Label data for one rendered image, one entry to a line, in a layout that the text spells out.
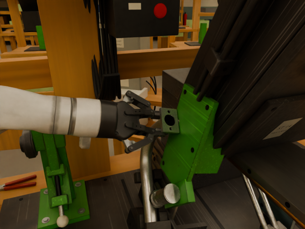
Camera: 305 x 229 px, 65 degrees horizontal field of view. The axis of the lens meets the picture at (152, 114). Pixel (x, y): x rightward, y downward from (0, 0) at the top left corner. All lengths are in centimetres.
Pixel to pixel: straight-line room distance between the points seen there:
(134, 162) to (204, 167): 46
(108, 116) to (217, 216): 43
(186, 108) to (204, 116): 6
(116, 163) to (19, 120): 55
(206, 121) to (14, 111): 32
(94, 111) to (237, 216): 49
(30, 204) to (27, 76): 38
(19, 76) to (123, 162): 45
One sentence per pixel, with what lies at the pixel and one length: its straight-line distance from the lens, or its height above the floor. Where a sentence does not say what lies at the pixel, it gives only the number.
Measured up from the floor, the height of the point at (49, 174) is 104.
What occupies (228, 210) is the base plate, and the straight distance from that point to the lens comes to 75.
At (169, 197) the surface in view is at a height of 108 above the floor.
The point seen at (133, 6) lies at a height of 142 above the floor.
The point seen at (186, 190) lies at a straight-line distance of 49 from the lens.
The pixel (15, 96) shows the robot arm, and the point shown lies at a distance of 43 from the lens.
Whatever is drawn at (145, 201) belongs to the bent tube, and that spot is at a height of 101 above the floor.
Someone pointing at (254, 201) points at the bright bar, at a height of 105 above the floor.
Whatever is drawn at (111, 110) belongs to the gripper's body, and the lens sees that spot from 45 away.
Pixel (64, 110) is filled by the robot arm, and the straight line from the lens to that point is 44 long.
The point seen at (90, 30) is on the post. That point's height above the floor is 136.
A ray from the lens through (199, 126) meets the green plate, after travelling 45.
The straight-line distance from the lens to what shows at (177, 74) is 70.
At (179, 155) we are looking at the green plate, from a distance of 51.
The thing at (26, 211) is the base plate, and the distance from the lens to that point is 80.
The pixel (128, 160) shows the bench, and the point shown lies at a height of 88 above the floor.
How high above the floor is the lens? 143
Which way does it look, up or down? 25 degrees down
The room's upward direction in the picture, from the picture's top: straight up
